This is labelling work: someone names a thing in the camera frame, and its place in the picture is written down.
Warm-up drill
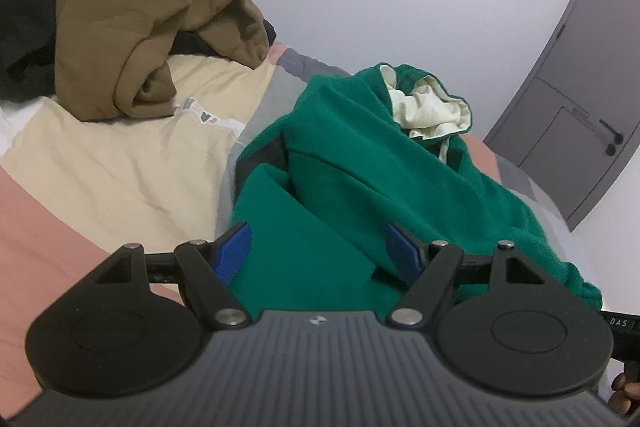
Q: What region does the grey door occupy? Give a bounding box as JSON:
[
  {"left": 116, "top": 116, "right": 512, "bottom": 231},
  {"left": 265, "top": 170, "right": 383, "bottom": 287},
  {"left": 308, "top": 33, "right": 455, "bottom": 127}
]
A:
[{"left": 482, "top": 0, "right": 640, "bottom": 233}]

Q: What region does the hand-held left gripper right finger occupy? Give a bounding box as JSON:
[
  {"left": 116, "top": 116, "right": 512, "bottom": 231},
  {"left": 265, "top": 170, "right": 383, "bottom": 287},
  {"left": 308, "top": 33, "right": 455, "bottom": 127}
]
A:
[{"left": 387, "top": 222, "right": 551, "bottom": 329}]

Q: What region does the colour block bed cover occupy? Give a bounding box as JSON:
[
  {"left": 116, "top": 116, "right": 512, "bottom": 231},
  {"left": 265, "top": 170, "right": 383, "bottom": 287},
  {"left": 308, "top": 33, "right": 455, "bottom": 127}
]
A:
[{"left": 0, "top": 42, "right": 601, "bottom": 408}]

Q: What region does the black door handle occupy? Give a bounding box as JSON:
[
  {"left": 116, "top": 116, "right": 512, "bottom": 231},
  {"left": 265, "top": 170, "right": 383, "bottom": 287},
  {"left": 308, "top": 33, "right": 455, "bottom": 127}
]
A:
[{"left": 598, "top": 119, "right": 625, "bottom": 145}]

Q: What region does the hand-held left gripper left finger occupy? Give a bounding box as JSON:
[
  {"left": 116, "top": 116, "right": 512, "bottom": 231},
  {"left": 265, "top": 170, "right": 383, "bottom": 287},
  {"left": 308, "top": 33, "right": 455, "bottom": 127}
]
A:
[{"left": 95, "top": 222, "right": 252, "bottom": 330}]

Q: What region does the green hoodie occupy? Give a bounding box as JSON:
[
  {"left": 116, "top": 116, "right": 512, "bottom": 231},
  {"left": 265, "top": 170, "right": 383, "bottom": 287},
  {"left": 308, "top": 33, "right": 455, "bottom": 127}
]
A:
[{"left": 227, "top": 63, "right": 603, "bottom": 323}]

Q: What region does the person's right hand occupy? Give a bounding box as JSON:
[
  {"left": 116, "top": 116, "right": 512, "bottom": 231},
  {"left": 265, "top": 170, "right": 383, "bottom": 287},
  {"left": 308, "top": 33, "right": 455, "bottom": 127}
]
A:
[{"left": 610, "top": 373, "right": 640, "bottom": 417}]

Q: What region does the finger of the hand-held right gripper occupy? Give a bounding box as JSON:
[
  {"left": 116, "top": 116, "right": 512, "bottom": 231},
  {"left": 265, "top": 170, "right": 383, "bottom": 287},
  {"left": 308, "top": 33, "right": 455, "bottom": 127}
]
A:
[{"left": 600, "top": 309, "right": 640, "bottom": 337}]

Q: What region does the brown garment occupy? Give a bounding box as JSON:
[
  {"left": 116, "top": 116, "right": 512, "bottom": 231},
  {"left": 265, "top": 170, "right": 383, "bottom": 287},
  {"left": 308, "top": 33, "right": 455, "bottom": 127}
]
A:
[{"left": 0, "top": 0, "right": 271, "bottom": 122}]

